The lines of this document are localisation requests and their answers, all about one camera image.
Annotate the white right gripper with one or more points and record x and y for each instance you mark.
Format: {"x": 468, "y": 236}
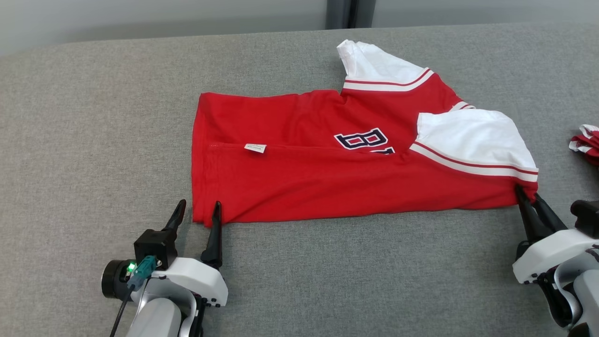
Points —
{"x": 547, "y": 255}

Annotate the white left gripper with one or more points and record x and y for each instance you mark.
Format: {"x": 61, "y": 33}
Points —
{"x": 196, "y": 281}

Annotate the red shorts white lining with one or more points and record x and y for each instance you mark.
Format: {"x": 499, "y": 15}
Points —
{"x": 587, "y": 145}

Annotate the red white baseball jersey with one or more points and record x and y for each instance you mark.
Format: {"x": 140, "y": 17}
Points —
{"x": 304, "y": 182}

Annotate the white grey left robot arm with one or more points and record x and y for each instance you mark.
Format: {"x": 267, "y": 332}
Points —
{"x": 157, "y": 318}

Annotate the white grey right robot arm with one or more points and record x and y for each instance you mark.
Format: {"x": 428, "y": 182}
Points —
{"x": 587, "y": 295}

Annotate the grey fabric sofa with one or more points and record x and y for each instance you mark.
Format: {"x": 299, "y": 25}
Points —
{"x": 93, "y": 140}

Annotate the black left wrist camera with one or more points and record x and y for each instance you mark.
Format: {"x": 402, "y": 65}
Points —
{"x": 154, "y": 245}

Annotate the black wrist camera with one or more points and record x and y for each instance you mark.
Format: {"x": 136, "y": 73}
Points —
{"x": 154, "y": 245}
{"x": 587, "y": 217}

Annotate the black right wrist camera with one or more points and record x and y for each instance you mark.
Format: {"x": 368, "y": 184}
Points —
{"x": 587, "y": 217}

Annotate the grey double partition post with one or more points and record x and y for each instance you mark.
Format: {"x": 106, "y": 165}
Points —
{"x": 348, "y": 11}

